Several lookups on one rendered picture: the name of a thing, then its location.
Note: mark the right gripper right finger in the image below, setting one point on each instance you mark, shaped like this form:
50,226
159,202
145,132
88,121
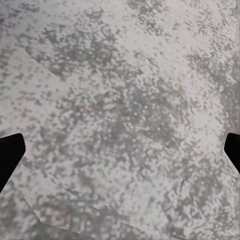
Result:
232,149

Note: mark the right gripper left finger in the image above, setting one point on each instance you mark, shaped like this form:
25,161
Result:
12,149

